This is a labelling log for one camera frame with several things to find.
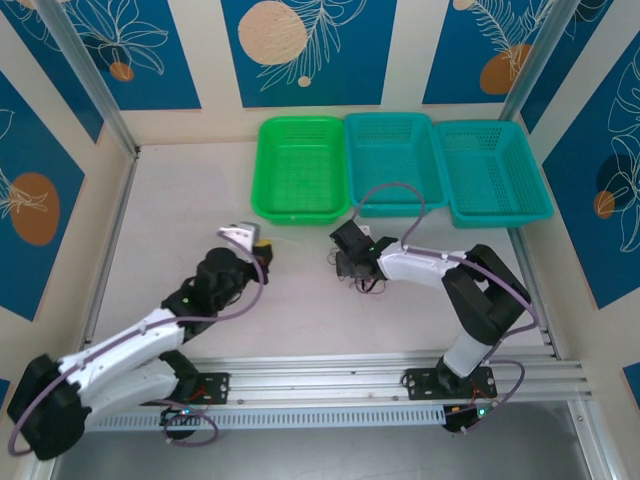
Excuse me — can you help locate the black controller board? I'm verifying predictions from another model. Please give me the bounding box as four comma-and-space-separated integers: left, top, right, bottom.
159, 405, 202, 441
442, 405, 494, 434

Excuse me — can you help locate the red power wire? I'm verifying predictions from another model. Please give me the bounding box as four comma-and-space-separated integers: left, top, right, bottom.
469, 378, 497, 401
185, 383, 217, 405

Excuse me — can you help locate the black left controller board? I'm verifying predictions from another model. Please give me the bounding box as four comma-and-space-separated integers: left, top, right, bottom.
159, 405, 202, 441

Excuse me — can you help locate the black right controller board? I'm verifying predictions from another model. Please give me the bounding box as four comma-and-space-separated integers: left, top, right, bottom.
442, 405, 494, 434

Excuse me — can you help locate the aluminium side rail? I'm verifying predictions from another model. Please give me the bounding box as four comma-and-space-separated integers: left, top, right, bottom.
507, 227, 559, 359
82, 147, 142, 351

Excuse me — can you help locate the green plastic basket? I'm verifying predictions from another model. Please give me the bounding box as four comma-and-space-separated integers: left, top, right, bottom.
249, 115, 351, 226

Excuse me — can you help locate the thick purple right arm cable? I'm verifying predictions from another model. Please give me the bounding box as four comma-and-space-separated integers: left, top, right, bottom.
349, 182, 539, 437

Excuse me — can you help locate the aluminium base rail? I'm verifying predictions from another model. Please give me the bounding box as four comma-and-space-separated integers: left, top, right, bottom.
82, 352, 596, 419

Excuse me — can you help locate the thick purple arm cable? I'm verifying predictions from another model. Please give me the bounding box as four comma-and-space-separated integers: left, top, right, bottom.
8, 227, 267, 456
349, 182, 539, 437

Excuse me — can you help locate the teal plastic basket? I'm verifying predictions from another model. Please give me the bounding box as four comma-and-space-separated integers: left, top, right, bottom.
432, 119, 555, 230
343, 112, 450, 220

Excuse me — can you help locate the grey slotted cable duct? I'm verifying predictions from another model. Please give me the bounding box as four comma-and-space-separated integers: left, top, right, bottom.
87, 404, 450, 432

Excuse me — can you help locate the thick purple left arm cable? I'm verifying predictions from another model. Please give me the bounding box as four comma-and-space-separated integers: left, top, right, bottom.
8, 227, 267, 456

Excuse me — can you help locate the aluminium frame post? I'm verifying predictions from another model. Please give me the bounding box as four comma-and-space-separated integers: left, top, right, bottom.
501, 0, 571, 121
37, 0, 142, 159

